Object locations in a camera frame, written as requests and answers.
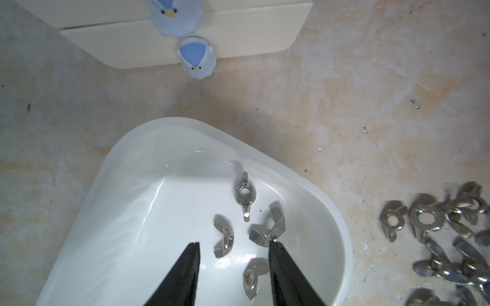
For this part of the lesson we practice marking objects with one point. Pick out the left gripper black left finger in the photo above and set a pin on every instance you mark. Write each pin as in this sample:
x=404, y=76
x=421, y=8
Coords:
x=179, y=287

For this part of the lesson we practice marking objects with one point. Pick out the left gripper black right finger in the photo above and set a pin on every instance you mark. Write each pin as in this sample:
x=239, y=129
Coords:
x=289, y=285

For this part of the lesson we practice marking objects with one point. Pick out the silver wing nut eleventh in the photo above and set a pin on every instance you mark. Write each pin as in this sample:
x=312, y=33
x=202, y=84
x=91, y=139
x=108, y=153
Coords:
x=257, y=267

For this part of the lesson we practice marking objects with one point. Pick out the white storage tray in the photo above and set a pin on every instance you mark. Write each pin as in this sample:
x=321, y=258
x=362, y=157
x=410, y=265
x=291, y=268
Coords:
x=159, y=189

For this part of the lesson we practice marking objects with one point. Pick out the pale blue drawer box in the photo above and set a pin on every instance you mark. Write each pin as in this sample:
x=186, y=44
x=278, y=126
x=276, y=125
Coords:
x=137, y=34

